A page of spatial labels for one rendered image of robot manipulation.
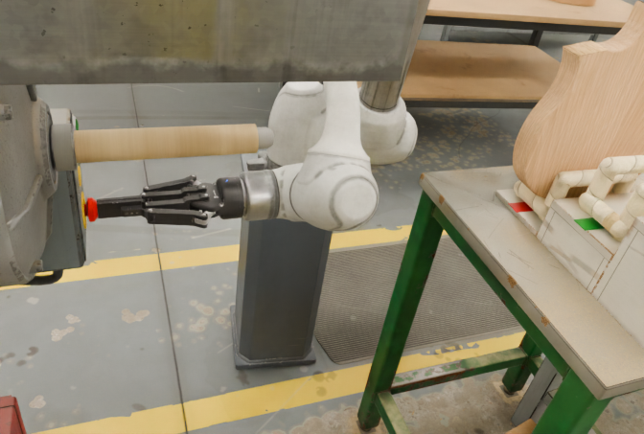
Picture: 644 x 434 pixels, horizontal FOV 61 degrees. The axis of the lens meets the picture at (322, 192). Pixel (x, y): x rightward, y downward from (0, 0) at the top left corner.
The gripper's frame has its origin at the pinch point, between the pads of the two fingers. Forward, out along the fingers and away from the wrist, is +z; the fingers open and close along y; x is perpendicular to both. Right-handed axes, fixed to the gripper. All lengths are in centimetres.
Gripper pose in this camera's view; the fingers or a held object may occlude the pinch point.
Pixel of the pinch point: (120, 207)
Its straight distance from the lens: 97.0
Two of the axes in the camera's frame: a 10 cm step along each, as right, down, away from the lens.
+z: -9.3, 0.8, -3.6
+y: -3.4, -5.7, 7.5
